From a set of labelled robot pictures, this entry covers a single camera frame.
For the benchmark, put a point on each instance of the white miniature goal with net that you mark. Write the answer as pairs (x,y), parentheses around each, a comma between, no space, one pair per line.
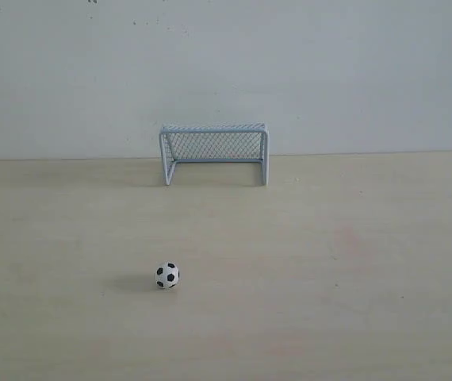
(186,144)

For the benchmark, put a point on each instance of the small black white soccer ball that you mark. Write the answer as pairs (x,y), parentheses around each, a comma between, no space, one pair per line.
(167,275)

